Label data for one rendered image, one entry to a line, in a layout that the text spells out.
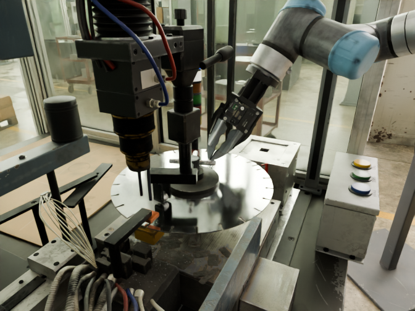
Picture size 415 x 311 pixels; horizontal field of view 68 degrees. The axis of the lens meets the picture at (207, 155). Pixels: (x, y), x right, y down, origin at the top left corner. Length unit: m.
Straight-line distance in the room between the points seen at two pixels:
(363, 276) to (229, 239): 1.32
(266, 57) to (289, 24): 0.07
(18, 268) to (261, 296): 0.46
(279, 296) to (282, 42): 0.45
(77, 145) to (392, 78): 3.24
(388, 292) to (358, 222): 1.14
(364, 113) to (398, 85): 2.65
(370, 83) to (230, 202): 0.54
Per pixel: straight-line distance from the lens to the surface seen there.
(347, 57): 0.56
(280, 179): 0.85
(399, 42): 0.67
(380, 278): 1.92
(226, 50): 0.50
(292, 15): 0.62
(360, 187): 0.78
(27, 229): 0.95
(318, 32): 0.59
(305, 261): 0.78
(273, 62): 0.60
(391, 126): 3.72
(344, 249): 0.80
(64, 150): 0.63
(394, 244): 1.90
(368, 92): 0.95
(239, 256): 0.40
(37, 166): 0.61
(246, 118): 0.59
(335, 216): 0.75
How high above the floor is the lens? 1.27
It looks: 25 degrees down
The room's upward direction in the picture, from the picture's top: straight up
